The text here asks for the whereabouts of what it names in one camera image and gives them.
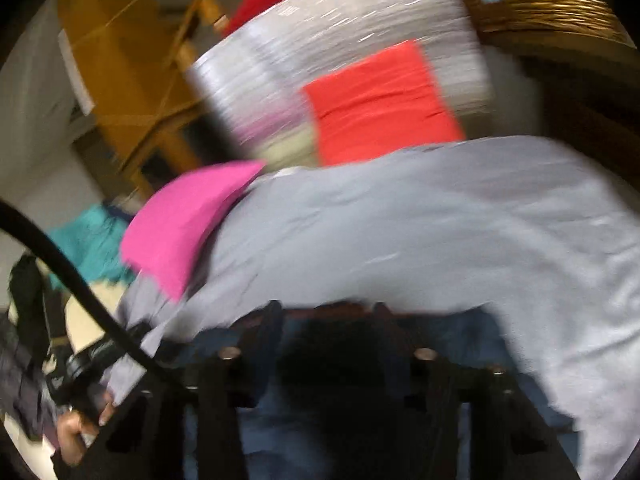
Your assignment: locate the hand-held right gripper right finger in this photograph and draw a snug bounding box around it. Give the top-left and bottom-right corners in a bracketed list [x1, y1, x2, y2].
[371, 302, 581, 480]

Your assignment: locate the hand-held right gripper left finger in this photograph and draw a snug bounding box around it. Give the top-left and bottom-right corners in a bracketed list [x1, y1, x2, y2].
[75, 301, 286, 480]

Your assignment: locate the navy puffer jacket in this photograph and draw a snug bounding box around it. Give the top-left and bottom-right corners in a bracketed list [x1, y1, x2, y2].
[165, 305, 581, 480]

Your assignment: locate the person's left hand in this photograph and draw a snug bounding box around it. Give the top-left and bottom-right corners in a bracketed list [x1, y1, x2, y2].
[54, 394, 118, 467]

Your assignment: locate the grey bed sheet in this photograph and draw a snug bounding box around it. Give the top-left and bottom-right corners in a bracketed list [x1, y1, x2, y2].
[107, 135, 640, 480]

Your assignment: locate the teal cloth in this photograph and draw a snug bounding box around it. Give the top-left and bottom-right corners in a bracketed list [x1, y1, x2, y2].
[47, 204, 137, 287]

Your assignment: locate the pink pillow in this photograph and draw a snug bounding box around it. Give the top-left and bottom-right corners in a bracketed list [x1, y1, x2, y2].
[120, 159, 268, 302]

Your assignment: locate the red pillow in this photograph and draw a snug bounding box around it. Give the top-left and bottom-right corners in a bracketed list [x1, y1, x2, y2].
[301, 40, 467, 167]

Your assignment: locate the silver foil mat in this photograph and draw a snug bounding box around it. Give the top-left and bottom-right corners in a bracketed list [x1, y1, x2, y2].
[187, 0, 493, 161]

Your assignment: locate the wicker basket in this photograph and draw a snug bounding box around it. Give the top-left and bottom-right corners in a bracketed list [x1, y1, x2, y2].
[450, 0, 636, 50]

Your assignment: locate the black cable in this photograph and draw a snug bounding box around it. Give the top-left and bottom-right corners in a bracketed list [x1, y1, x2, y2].
[0, 200, 177, 392]

